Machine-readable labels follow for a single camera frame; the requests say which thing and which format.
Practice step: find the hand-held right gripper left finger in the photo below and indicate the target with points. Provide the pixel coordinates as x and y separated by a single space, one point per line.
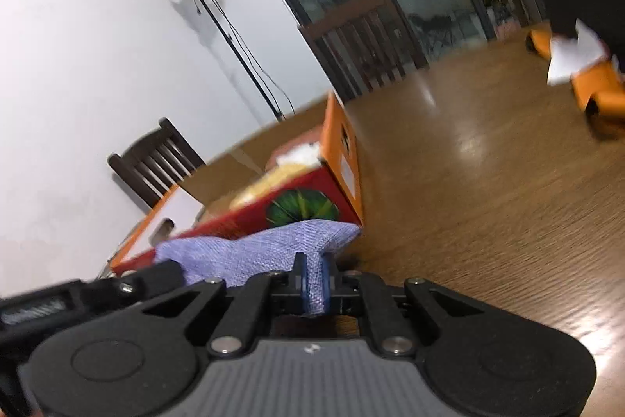
301 287

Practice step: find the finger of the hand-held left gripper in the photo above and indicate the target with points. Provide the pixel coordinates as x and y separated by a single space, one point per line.
146 280

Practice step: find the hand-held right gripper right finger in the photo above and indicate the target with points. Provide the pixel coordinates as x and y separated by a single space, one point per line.
330 282

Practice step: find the purple woven cloth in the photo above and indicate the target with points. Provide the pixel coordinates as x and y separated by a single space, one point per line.
263 253

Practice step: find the red cardboard box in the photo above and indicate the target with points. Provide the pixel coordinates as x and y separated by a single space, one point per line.
337 163

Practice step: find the dark wooden slatted chair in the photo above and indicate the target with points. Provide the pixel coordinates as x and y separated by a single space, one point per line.
156 163
361 50

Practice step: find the white fluffy stuffing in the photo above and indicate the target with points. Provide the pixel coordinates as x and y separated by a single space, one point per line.
300 154

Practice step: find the white cloth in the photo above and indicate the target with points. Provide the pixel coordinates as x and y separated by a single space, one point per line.
571 53

